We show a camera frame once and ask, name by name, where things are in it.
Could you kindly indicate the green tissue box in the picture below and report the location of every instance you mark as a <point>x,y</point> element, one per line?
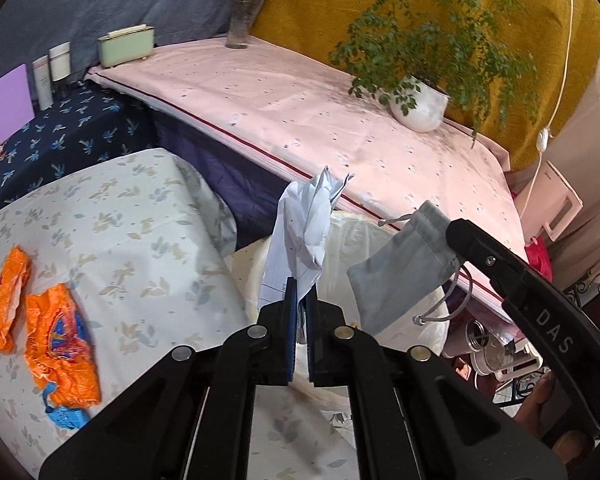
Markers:
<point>127,46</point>

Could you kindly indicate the green plant in white pot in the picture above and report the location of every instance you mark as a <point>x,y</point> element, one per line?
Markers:
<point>420,107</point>

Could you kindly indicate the white plastic-lined waste bin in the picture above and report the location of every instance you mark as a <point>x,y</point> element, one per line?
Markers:
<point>245,280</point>

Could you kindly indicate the pink speckled cloth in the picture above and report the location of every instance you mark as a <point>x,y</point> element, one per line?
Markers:
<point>305,110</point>

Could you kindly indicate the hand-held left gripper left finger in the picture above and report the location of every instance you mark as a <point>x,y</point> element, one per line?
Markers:
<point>291,330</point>

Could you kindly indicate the narrow orange wrapper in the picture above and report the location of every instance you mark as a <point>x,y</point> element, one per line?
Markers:
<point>10,305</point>

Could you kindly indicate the large orange printed wrapper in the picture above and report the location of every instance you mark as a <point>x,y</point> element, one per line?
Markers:
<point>62,350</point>

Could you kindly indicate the white and black bottle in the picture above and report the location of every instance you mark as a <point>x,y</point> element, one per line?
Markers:
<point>60,67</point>

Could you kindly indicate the pink appliance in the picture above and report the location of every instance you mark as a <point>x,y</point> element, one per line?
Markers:
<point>555,205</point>

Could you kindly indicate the grey floral tablecloth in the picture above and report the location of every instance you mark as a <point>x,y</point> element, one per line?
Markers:
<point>130,240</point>

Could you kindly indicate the person's right hand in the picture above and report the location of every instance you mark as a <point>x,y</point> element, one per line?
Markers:
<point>540,405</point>

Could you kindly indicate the glass vase with pink flowers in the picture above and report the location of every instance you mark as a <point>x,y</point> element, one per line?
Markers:
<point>242,15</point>

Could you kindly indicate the purple card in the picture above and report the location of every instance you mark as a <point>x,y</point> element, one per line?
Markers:
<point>12,105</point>

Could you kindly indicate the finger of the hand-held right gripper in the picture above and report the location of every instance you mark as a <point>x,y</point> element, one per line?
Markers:
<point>480,255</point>

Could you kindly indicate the purple cloth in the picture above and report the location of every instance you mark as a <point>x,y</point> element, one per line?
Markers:
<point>205,160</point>

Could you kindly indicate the red cloth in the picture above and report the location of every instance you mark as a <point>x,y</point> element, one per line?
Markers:
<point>537,255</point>

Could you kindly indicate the navy floral cloth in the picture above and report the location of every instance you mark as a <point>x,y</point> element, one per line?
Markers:
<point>80,130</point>

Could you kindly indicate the white cosmetic tube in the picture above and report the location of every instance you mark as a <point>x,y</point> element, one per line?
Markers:
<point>42,82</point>

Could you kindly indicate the white paper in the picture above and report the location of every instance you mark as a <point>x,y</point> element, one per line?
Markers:
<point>300,230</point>

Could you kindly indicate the small blue wrapper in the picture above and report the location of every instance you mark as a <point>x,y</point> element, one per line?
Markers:
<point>67,412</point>

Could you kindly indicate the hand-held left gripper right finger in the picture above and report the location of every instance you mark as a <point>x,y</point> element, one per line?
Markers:
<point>314,340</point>

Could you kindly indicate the black metal rack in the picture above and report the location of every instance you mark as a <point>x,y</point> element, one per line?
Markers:
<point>590,280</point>

